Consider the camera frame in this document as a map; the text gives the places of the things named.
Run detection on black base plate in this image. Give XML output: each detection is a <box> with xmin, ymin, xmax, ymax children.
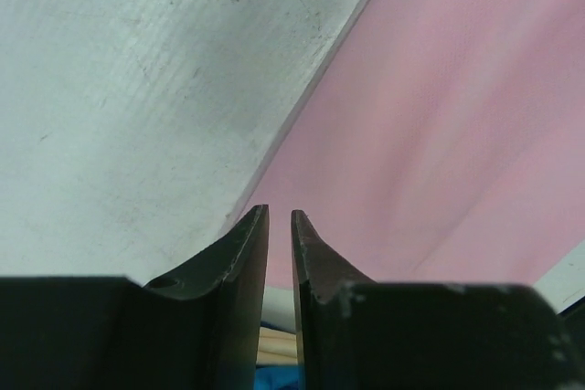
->
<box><xmin>559</xmin><ymin>297</ymin><xmax>585</xmax><ymax>332</ymax></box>

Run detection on blue folded t shirt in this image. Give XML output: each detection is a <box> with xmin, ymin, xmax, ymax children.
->
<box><xmin>253</xmin><ymin>364</ymin><xmax>300</xmax><ymax>390</ymax></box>

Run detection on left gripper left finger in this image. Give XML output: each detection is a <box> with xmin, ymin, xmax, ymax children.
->
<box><xmin>1</xmin><ymin>206</ymin><xmax>269</xmax><ymax>389</ymax></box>

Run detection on beige folded t shirt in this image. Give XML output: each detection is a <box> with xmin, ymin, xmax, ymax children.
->
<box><xmin>257</xmin><ymin>327</ymin><xmax>298</xmax><ymax>365</ymax></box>

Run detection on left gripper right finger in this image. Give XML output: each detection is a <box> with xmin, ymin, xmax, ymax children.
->
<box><xmin>291</xmin><ymin>210</ymin><xmax>584</xmax><ymax>389</ymax></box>

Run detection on pink t shirt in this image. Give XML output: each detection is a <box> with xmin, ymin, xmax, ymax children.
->
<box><xmin>251</xmin><ymin>0</ymin><xmax>584</xmax><ymax>289</ymax></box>

